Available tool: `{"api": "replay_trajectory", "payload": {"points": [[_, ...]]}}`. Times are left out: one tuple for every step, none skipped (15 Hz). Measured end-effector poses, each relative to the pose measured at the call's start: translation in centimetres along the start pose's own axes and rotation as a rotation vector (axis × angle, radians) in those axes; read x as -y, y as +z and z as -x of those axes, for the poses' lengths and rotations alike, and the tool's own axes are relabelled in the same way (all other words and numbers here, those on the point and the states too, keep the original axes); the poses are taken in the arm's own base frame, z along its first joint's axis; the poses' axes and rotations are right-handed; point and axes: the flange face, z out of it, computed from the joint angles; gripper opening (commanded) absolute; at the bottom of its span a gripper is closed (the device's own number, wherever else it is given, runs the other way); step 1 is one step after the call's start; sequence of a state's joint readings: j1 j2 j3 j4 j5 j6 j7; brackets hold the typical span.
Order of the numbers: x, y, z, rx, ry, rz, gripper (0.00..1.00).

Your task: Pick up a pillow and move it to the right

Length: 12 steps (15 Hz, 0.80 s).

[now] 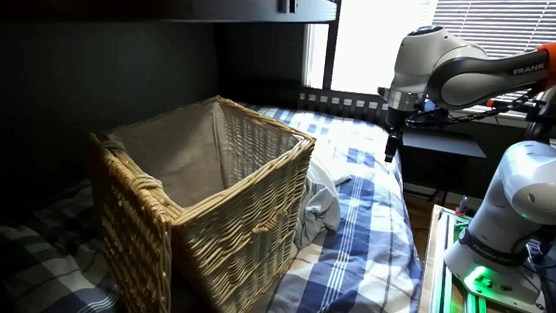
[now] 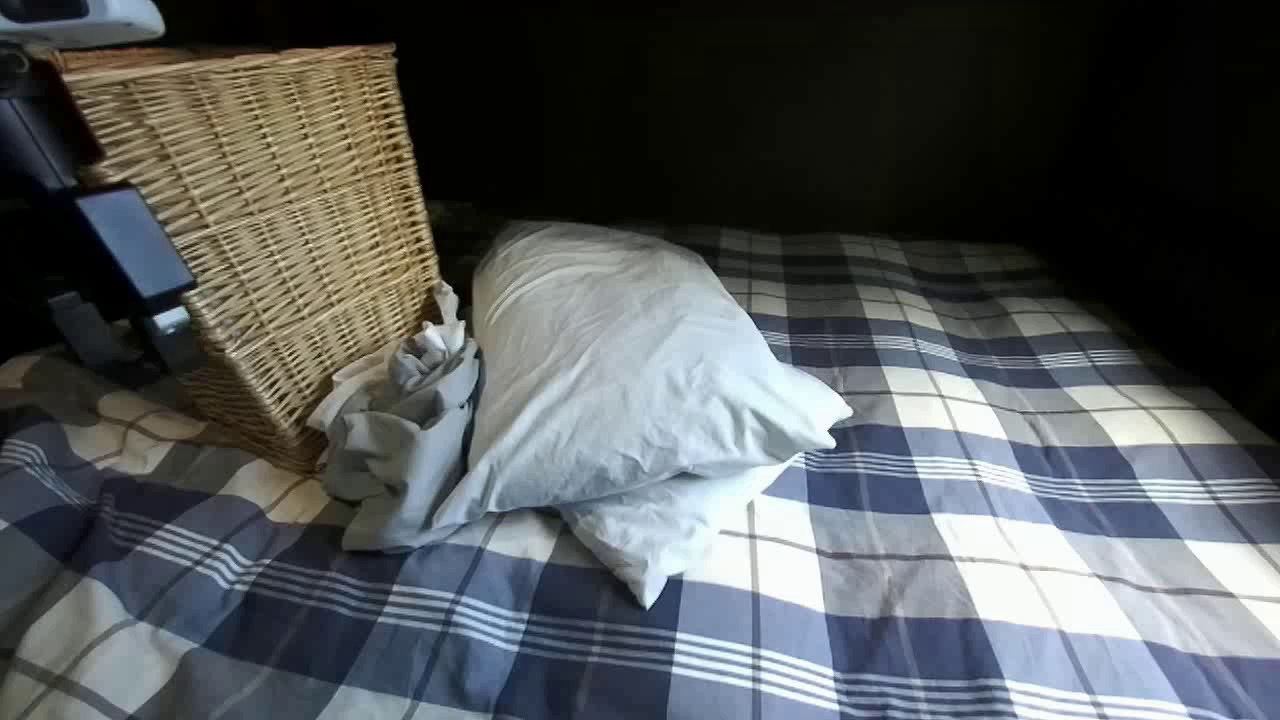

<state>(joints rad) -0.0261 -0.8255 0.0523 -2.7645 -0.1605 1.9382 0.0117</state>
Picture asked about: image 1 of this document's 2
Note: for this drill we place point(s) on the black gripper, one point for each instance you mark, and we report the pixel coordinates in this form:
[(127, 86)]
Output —
[(394, 123)]

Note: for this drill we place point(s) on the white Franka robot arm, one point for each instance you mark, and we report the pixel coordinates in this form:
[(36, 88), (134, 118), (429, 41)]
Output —
[(509, 192)]

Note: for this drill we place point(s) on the dark side table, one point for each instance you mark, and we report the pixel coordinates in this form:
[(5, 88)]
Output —
[(440, 145)]

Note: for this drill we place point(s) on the crumpled grey cloth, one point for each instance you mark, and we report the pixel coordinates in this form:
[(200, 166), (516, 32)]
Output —
[(318, 210)]

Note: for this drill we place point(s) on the blue white plaid bedspread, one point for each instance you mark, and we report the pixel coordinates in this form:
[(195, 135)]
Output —
[(370, 245)]

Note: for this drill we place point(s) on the robot mounting platform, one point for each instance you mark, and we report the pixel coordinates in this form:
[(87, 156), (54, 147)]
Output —
[(440, 262)]

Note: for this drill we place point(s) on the white window blinds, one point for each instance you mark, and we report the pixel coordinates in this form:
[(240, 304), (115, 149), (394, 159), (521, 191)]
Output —
[(492, 24)]

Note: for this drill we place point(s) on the woven wicker basket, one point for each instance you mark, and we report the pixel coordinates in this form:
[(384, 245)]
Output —
[(243, 232)]

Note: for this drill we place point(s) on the beige basket liner cloth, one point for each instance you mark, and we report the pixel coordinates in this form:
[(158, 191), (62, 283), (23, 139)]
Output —
[(179, 158)]

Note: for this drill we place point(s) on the dark bunk bed frame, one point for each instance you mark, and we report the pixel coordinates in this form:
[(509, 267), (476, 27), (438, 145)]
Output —
[(330, 53)]

